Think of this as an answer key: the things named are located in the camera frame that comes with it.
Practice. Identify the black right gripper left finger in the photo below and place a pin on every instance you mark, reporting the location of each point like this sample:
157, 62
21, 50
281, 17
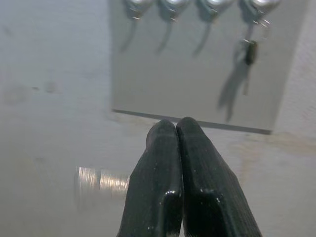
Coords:
158, 177

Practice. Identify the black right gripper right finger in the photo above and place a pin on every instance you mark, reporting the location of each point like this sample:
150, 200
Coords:
207, 177

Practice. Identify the silver key bunch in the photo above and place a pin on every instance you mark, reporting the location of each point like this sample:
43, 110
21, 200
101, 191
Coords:
251, 53

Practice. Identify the silver metal hook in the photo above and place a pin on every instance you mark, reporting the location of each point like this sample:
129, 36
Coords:
172, 6
258, 7
137, 6
212, 6

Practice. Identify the silver metal cylinder knob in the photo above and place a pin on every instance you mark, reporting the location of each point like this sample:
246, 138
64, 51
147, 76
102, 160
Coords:
103, 181

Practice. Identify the grey wall hook board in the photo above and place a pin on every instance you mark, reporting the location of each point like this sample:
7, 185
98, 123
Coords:
177, 84

